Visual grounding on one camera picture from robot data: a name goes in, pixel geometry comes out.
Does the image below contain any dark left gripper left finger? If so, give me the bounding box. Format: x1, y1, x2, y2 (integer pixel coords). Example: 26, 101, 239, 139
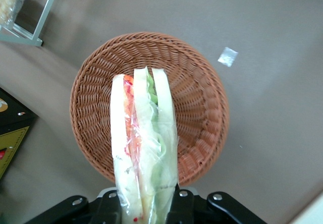
25, 190, 124, 224

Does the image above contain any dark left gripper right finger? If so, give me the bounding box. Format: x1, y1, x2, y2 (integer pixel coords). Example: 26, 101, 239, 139
165, 189, 268, 224

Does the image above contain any triangle sandwich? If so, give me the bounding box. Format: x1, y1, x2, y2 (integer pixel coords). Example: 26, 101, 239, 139
110, 66, 180, 224

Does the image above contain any brown wicker basket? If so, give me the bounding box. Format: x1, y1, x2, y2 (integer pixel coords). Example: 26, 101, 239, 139
70, 31, 230, 187

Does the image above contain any black and yellow box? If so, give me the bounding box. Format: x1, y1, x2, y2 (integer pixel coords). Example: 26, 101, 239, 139
0, 87, 39, 182

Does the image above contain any clear tape piece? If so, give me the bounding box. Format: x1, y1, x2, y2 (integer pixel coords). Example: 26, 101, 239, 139
217, 46, 239, 68

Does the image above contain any bagged granola snack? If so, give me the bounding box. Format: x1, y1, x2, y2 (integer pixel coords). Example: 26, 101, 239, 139
0, 0, 25, 31

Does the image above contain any grey wire rack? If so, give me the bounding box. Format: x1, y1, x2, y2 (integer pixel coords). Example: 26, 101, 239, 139
0, 0, 63, 47

